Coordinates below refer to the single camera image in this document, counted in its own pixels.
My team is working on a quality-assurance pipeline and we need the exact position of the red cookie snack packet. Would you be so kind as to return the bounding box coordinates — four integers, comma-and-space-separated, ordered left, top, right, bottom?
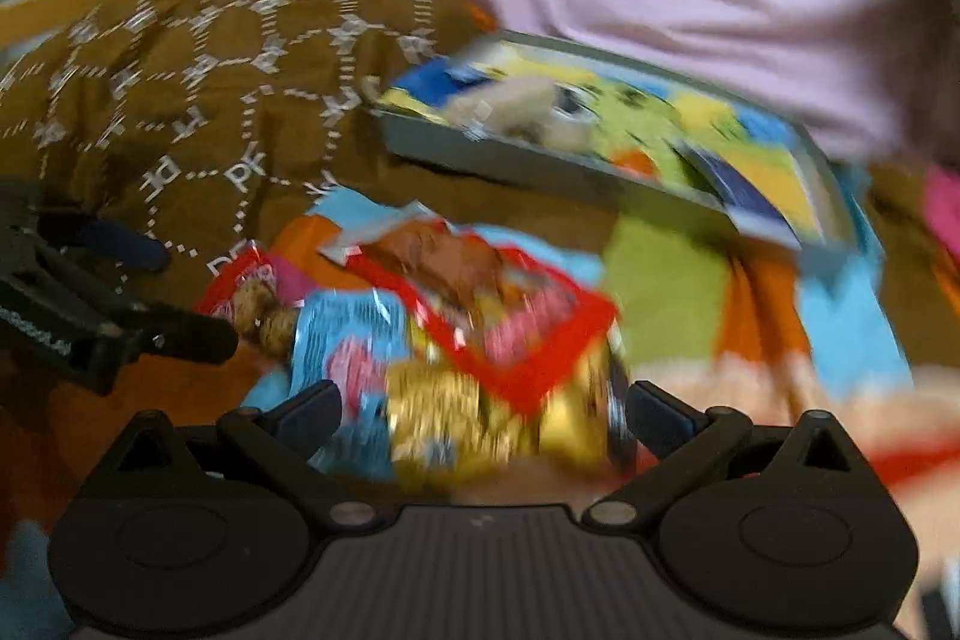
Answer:
197, 242, 317, 365

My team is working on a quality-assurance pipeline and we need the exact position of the red dried meat snack packet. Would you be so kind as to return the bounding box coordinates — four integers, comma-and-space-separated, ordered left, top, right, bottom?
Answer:
319, 203, 617, 416

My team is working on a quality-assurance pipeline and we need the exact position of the gold yellow snack packet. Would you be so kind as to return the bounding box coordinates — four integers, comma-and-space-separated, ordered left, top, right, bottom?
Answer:
384, 338, 636, 489

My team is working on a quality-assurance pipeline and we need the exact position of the blue pastry snack packet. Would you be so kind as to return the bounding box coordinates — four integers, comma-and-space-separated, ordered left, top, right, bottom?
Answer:
291, 289, 410, 482

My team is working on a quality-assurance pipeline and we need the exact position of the grey tray with cartoon drawing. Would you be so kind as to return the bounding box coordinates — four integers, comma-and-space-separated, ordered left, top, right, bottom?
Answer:
373, 31, 859, 275

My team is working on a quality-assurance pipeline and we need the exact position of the brown PF patterned duvet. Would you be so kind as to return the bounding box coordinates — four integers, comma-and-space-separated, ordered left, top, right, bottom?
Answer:
2, 0, 613, 305

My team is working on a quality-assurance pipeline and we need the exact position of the small orange round snack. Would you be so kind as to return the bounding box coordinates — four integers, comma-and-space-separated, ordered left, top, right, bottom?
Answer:
610, 149, 659, 181

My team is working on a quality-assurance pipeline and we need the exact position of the colourful cartoon blanket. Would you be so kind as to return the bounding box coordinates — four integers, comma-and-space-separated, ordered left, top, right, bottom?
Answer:
0, 159, 960, 640

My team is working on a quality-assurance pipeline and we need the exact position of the pale rice cracker bar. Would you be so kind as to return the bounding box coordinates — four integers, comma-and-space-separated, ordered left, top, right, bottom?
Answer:
441, 74, 597, 154

